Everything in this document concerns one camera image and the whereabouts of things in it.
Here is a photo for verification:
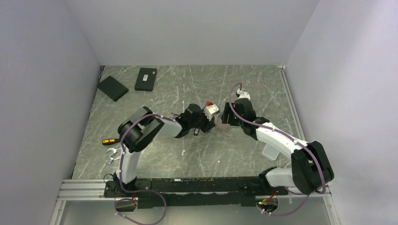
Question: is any large beaded keyring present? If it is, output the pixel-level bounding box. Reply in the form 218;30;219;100
214;112;232;132

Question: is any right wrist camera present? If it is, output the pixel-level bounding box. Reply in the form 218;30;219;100
236;89;251;101

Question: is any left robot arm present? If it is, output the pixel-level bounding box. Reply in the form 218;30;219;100
113;103;220;197

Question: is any black key tag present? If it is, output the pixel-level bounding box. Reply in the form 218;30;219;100
193;127;200;136

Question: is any plain black box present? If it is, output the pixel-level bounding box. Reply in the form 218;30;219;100
97;76;129;102

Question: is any translucent plastic card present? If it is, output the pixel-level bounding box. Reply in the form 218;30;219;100
261;144;280;161

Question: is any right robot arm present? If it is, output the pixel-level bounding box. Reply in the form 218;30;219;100
222;98;334;195

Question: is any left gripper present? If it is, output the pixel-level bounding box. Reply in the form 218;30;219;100
189;109;216;134

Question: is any yellow handled screwdriver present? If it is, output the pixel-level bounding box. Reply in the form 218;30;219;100
101;138;120;146

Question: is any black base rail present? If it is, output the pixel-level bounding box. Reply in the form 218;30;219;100
103;176;288;209

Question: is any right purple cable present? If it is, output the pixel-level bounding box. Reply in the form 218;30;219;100
229;82;327;218

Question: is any aluminium frame rail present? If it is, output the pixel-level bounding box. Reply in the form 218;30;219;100
50;180;341;225

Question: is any black box with label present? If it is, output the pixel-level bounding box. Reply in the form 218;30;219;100
134;67;157;91

